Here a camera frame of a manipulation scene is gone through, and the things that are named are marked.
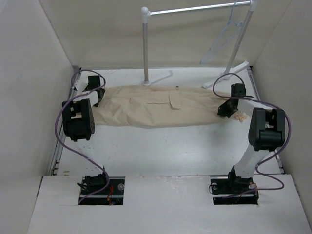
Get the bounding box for beige trousers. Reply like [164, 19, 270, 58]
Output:
[92, 85, 229, 128]

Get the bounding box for light blue clothes hanger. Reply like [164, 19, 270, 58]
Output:
[200, 0, 243, 66]

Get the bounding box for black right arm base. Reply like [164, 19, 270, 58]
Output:
[208, 171, 259, 205]

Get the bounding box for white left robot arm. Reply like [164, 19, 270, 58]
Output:
[58, 74, 109, 195]

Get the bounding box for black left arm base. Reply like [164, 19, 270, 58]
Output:
[77, 173, 125, 206]

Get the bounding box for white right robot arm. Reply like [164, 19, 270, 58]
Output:
[215, 83, 286, 194]

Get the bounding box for white clothes rack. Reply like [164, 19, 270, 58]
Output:
[140, 0, 258, 86]

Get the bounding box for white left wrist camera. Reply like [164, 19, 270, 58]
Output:
[72, 81, 88, 95]

